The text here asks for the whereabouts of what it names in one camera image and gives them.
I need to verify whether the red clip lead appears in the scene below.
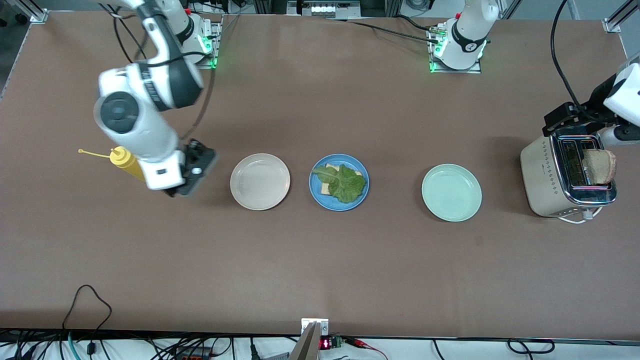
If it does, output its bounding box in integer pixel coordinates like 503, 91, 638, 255
347, 337, 388, 360

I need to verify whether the pale green round plate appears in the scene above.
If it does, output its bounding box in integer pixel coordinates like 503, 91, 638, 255
421, 163, 483, 222

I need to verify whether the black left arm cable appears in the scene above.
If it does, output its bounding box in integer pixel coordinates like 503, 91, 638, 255
551, 0, 608, 118

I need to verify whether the aluminium frame corner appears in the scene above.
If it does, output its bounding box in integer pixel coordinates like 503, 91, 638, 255
20, 0, 49, 24
602, 0, 640, 34

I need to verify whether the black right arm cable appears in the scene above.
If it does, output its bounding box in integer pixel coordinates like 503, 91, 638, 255
112, 5, 216, 146

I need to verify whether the toasted bread slice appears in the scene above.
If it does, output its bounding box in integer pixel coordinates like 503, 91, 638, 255
320, 162, 364, 197
582, 148, 617, 185

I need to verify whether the yellow mustard squeeze bottle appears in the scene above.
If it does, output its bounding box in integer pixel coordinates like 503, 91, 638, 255
78, 145, 147, 182

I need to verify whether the blue round plate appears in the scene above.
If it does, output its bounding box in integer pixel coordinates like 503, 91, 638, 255
308, 153, 370, 212

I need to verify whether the black cable to arm base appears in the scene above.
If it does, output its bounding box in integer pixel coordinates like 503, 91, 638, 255
345, 19, 443, 45

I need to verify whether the green lettuce leaf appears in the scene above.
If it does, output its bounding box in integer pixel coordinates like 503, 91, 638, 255
311, 164, 367, 204

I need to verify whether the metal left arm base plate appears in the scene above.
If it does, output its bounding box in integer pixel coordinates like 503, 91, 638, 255
427, 25, 483, 74

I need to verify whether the beige round plate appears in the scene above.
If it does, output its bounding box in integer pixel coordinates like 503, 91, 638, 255
230, 153, 291, 211

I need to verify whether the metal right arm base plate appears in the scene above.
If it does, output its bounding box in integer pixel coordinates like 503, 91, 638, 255
165, 15, 222, 70

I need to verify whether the black coiled cable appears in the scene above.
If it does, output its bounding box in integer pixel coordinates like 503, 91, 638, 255
507, 338, 556, 355

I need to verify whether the beige chrome toaster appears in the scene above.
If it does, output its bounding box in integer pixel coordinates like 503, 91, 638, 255
520, 131, 617, 219

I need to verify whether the white toaster power cord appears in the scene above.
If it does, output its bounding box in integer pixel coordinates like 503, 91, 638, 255
557, 207, 603, 224

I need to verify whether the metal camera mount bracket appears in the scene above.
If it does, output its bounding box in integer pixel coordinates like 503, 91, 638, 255
290, 318, 330, 360

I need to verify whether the thin black looped cable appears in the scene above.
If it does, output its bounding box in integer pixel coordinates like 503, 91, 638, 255
62, 284, 113, 341

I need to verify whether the electronics box with white lights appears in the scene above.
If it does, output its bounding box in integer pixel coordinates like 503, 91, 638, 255
287, 0, 361, 18

